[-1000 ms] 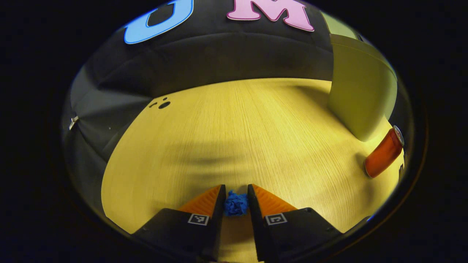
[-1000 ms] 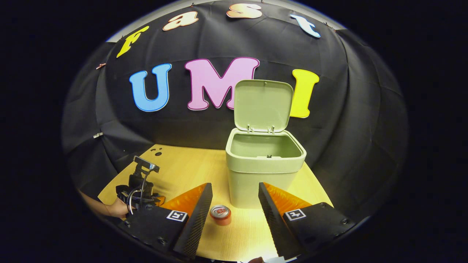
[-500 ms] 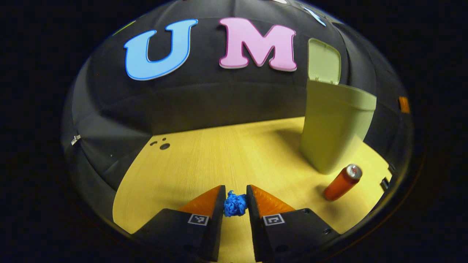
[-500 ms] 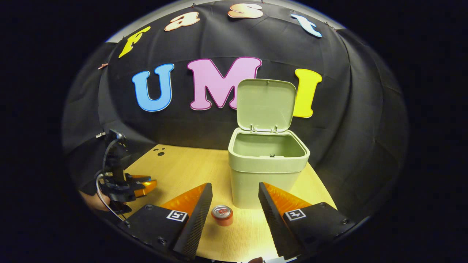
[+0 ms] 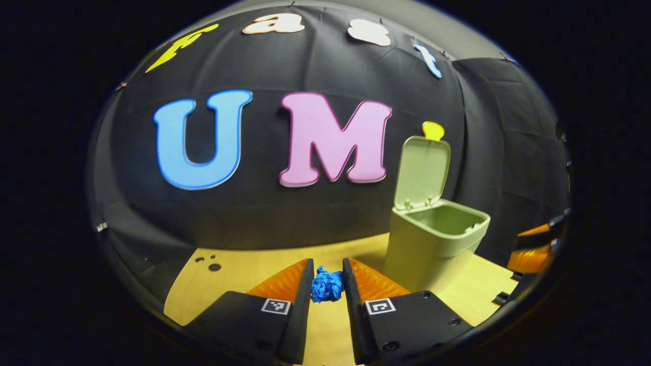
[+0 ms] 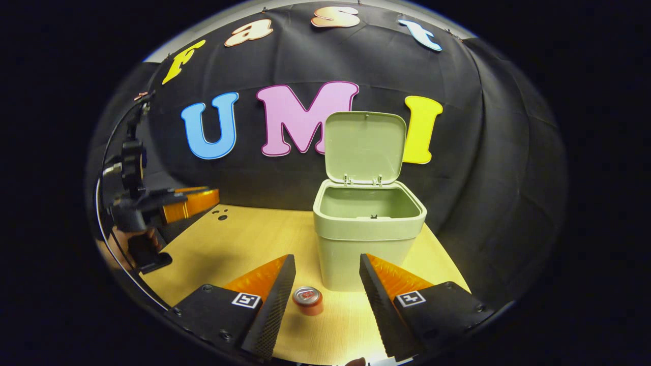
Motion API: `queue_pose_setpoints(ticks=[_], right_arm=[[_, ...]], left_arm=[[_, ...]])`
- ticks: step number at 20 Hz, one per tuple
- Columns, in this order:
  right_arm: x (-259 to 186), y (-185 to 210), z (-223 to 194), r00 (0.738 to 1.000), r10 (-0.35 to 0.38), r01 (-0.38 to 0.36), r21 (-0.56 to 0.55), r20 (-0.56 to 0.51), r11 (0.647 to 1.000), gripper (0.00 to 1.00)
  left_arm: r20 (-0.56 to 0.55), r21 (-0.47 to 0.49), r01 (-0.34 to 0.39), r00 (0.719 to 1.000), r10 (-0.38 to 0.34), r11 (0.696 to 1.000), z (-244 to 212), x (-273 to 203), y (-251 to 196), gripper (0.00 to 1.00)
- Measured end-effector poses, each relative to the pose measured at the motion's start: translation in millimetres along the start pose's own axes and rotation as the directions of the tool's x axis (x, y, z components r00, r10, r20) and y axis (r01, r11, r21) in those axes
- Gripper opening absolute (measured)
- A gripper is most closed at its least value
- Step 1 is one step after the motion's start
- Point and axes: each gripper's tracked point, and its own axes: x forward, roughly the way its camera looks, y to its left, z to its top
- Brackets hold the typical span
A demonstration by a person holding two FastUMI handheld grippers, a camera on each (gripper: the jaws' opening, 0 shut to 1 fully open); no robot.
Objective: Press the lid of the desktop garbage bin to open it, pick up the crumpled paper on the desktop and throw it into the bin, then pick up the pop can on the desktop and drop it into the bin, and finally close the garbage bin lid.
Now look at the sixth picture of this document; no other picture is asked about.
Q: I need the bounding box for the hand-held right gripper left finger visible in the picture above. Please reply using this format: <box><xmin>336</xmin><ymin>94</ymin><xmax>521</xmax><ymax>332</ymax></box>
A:
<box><xmin>163</xmin><ymin>254</ymin><xmax>297</xmax><ymax>361</ymax></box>

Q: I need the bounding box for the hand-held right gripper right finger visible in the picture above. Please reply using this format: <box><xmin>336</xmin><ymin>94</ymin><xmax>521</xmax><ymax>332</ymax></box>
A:
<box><xmin>359</xmin><ymin>253</ymin><xmax>495</xmax><ymax>362</ymax></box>

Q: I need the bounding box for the red pop can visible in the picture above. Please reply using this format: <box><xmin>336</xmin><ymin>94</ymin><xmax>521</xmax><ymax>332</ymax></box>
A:
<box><xmin>292</xmin><ymin>286</ymin><xmax>324</xmax><ymax>317</ymax></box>

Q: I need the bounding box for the green desktop garbage bin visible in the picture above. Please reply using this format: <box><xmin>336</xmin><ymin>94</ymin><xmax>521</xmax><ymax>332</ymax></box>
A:
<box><xmin>313</xmin><ymin>111</ymin><xmax>428</xmax><ymax>293</ymax></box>

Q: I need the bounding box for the wooden desktop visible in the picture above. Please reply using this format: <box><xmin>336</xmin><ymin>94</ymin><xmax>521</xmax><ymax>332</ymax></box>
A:
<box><xmin>140</xmin><ymin>204</ymin><xmax>471</xmax><ymax>365</ymax></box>

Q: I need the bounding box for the black backdrop cloth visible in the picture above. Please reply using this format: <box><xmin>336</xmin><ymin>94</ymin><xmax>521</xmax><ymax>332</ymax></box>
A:
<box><xmin>86</xmin><ymin>0</ymin><xmax>569</xmax><ymax>311</ymax></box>

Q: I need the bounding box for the black cable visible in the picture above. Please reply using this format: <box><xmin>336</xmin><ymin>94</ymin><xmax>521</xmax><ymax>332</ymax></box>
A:
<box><xmin>95</xmin><ymin>99</ymin><xmax>171</xmax><ymax>311</ymax></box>

